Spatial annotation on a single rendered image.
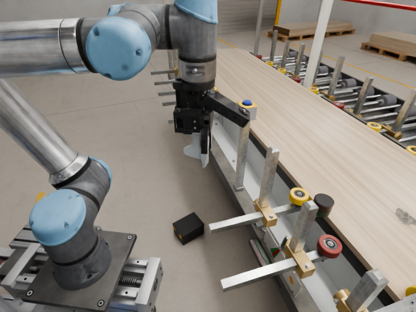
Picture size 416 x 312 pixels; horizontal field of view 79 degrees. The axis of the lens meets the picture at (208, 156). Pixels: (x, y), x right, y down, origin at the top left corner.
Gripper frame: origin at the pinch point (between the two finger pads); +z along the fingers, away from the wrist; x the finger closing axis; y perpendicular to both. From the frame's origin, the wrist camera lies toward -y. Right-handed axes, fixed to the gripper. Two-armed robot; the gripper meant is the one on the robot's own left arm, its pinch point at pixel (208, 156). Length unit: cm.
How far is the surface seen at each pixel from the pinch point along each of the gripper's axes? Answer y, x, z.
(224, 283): -6.7, 9.3, 45.6
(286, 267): -28, 1, 46
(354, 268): -55, -5, 51
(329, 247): -43, -6, 41
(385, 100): -127, -157, 49
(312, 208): -32.1, -4.9, 20.9
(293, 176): -36, -44, 42
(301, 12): -204, -977, 88
